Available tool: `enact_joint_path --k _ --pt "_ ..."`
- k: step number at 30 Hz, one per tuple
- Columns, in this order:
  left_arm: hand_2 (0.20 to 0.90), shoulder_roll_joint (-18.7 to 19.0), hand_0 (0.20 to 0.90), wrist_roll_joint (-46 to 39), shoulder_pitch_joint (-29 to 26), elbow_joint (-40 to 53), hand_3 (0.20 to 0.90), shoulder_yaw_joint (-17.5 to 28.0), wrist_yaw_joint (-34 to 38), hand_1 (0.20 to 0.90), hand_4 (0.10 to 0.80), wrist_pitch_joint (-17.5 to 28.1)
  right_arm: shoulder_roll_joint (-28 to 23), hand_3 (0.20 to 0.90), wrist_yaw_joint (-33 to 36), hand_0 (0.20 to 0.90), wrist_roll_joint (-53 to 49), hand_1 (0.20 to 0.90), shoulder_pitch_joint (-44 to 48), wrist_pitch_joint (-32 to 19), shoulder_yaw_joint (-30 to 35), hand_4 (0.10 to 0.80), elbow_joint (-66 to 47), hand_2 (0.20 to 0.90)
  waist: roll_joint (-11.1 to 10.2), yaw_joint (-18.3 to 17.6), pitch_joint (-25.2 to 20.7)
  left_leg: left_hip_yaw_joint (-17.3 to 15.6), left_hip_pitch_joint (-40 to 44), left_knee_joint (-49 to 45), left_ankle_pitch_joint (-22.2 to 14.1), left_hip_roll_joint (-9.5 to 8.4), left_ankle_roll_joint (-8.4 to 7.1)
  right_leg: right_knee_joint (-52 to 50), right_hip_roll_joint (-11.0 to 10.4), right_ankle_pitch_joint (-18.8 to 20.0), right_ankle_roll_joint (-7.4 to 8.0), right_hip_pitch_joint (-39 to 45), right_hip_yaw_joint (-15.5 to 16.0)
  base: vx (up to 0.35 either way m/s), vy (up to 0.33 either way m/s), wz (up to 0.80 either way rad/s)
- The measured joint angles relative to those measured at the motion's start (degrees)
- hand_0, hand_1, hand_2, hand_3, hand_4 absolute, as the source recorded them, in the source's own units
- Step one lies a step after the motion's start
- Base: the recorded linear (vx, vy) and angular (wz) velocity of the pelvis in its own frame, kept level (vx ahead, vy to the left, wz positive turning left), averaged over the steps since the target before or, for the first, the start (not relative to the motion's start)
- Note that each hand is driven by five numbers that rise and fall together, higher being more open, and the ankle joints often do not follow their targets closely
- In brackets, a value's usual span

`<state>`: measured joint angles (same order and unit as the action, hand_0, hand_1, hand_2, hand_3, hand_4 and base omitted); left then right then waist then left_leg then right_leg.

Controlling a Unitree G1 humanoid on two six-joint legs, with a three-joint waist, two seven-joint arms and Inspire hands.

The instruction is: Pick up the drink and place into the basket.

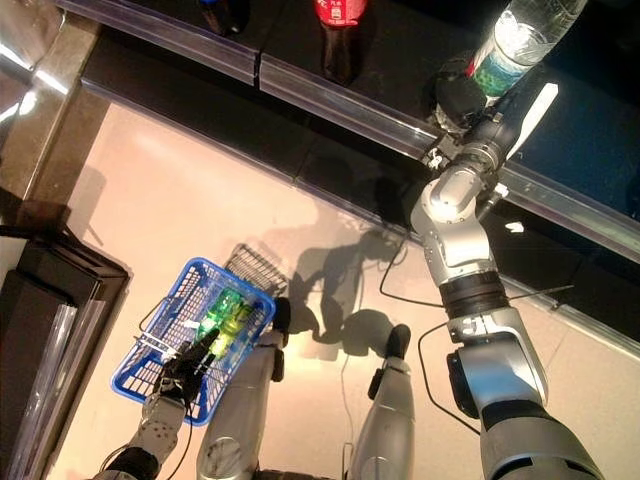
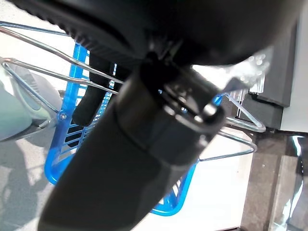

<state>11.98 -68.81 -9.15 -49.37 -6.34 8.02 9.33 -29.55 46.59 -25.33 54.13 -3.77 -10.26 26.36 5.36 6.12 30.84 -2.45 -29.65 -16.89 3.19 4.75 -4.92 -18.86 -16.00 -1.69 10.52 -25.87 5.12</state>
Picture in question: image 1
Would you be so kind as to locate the white paper tag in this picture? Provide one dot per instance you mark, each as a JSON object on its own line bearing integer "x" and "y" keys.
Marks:
{"x": 192, "y": 326}

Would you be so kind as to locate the green Sprite bottle yellow cap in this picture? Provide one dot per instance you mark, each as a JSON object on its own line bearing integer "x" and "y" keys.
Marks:
{"x": 242, "y": 327}
{"x": 220, "y": 312}

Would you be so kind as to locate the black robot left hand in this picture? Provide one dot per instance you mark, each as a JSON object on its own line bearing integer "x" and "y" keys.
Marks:
{"x": 182, "y": 372}

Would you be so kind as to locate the blue plastic shopping basket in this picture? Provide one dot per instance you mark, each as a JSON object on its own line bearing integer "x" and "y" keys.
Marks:
{"x": 125, "y": 391}

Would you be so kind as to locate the black shelf base plinth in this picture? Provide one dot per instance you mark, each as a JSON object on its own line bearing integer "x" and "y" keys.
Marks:
{"x": 200, "y": 100}

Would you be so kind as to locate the water bottle green red label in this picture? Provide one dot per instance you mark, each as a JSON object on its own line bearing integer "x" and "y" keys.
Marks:
{"x": 520, "y": 40}

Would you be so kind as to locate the white paper scrap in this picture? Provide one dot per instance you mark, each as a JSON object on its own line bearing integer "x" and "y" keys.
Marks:
{"x": 514, "y": 227}

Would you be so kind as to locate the silver robot right leg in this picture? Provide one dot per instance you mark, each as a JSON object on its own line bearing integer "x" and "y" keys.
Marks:
{"x": 390, "y": 425}

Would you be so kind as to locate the black shelf board clear rail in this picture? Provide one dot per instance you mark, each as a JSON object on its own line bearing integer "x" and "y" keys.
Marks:
{"x": 165, "y": 15}
{"x": 400, "y": 50}

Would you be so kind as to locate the black low display shelf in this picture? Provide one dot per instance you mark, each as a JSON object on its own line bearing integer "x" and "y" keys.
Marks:
{"x": 50, "y": 310}

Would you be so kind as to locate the silver black robot right hand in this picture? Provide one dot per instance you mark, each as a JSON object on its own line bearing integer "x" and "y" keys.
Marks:
{"x": 495, "y": 125}

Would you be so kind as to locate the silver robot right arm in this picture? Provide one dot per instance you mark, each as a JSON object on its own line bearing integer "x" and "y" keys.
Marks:
{"x": 460, "y": 235}

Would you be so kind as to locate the Coca-Cola bottle red label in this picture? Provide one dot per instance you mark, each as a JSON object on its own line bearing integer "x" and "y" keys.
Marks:
{"x": 340, "y": 30}

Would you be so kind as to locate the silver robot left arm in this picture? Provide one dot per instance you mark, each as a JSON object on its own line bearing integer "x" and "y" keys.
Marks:
{"x": 155, "y": 430}

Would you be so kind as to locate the small Pepsi cola bottle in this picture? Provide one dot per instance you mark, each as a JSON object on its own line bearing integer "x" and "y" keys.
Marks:
{"x": 220, "y": 12}

